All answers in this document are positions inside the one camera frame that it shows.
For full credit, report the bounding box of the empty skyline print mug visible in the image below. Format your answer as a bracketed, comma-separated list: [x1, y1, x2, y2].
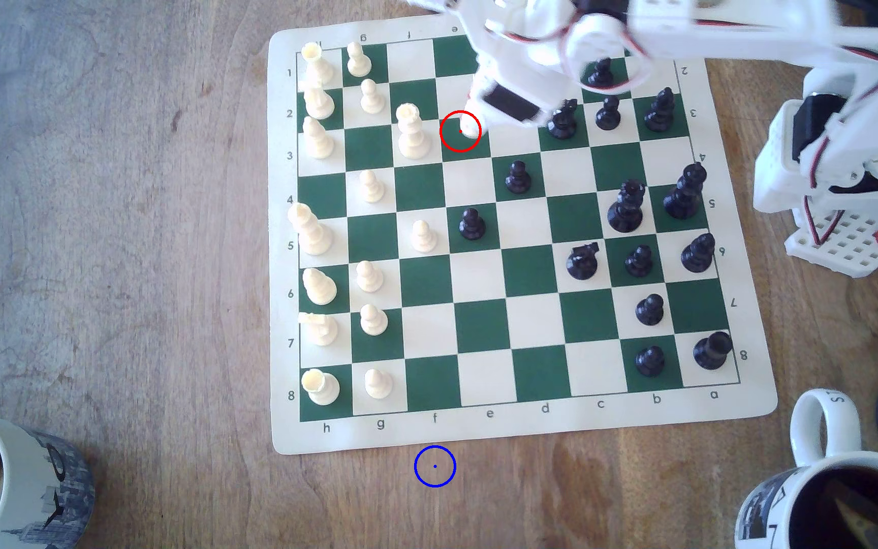
[0, 408, 96, 549]

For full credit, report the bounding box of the white chess rook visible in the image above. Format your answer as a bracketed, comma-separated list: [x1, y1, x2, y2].
[300, 368, 341, 407]
[298, 42, 335, 86]

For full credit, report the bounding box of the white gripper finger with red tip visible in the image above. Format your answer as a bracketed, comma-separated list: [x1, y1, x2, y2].
[477, 107, 543, 133]
[468, 46, 501, 115]

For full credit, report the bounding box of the white chess bishop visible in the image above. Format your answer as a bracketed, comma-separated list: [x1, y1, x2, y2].
[302, 267, 338, 307]
[302, 116, 335, 160]

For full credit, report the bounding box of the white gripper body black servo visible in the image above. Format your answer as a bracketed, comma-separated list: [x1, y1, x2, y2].
[450, 0, 585, 125]

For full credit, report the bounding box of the green white chess mat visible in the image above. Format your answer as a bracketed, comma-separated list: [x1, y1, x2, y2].
[267, 15, 779, 456]

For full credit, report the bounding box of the white chess queen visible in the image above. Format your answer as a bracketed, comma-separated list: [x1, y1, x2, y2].
[395, 103, 433, 160]

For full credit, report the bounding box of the black chess bishop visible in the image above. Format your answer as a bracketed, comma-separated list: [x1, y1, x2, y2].
[643, 87, 676, 134]
[680, 232, 716, 274]

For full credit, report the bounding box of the white chess knight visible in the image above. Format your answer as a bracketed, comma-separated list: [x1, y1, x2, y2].
[299, 312, 339, 347]
[302, 84, 336, 120]

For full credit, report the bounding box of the red black servo wire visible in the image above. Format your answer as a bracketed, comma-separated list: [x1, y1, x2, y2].
[805, 194, 845, 249]

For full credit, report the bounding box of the black chess king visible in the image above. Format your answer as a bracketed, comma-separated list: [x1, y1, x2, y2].
[663, 162, 708, 221]

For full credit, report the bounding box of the black chess queen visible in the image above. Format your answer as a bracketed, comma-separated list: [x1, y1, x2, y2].
[607, 179, 647, 234]

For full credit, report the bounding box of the skyline print mug with tea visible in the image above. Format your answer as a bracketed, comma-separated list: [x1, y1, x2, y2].
[735, 389, 878, 549]

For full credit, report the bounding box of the black chess knight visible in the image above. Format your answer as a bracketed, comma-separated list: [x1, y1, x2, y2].
[566, 241, 601, 281]
[547, 99, 579, 140]

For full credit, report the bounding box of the white chess king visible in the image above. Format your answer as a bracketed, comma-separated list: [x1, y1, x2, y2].
[287, 202, 333, 256]

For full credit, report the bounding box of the black chess rook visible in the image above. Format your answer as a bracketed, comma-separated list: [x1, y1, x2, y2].
[693, 331, 734, 372]

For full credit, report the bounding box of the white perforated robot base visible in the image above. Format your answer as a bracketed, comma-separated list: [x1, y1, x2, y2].
[784, 209, 878, 277]

